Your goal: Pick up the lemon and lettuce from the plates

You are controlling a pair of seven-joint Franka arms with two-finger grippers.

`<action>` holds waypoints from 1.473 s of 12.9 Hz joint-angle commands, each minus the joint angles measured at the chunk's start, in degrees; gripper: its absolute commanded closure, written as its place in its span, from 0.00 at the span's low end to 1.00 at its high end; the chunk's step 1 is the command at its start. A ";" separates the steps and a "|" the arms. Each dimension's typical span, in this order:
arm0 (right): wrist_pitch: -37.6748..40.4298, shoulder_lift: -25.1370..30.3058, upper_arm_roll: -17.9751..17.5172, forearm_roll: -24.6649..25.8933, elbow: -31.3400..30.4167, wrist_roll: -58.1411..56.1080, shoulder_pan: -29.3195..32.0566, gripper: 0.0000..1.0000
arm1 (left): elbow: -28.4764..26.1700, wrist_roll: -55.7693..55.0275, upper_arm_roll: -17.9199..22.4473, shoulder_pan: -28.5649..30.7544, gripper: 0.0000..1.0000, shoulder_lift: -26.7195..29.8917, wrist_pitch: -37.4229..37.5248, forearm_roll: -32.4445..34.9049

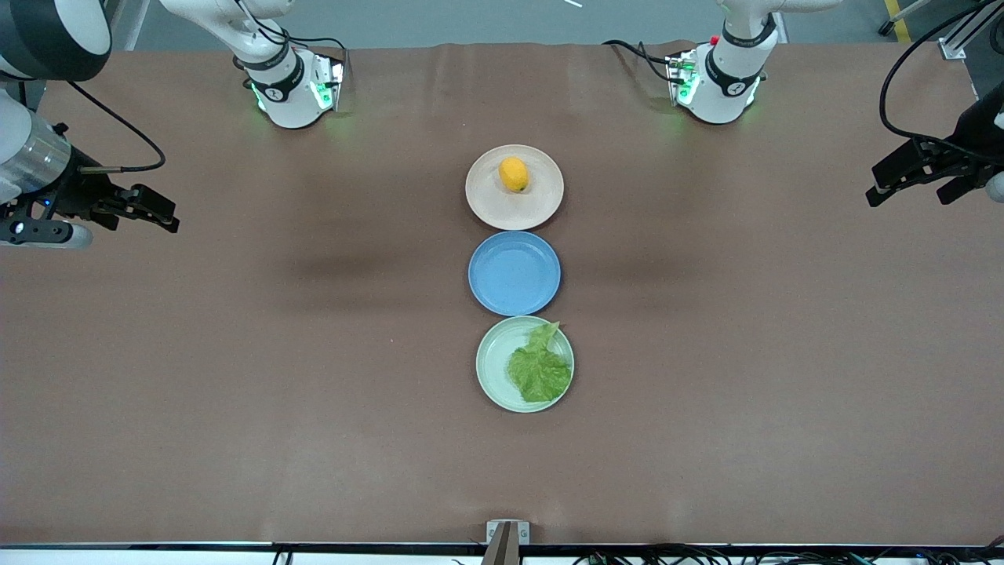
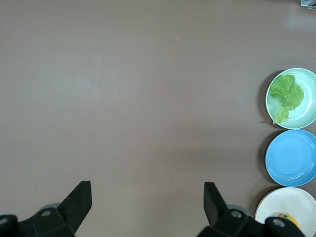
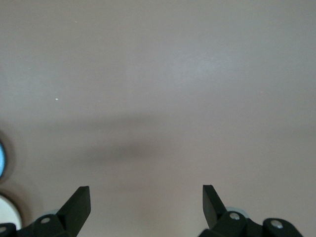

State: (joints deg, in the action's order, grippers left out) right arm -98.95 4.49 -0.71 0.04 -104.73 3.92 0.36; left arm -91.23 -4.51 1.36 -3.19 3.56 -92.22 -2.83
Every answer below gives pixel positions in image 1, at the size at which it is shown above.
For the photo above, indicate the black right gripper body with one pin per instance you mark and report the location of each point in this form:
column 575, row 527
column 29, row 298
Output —
column 81, row 193

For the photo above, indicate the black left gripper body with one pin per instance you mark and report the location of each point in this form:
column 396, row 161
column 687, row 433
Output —
column 962, row 147

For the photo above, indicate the yellow lemon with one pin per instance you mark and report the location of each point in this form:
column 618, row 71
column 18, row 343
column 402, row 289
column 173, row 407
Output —
column 514, row 175

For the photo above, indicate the green lettuce leaf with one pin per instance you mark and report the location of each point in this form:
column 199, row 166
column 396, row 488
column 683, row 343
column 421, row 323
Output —
column 540, row 373

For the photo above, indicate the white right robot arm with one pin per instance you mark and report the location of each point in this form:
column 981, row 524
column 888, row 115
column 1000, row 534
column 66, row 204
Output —
column 292, row 103

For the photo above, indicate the brown table cover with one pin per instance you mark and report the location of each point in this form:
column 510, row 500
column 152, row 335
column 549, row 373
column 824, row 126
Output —
column 314, row 392

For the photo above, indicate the beige round plate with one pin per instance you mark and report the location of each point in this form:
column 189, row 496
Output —
column 490, row 200

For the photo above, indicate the blue round plate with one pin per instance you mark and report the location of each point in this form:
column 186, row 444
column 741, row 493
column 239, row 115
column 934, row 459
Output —
column 514, row 275

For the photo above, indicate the pale green round plate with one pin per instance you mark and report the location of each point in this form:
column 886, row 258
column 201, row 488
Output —
column 492, row 365

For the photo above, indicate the aluminium frame profile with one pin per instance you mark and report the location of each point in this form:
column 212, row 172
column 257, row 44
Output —
column 969, row 31

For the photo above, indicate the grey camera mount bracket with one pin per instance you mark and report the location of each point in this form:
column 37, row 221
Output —
column 507, row 537

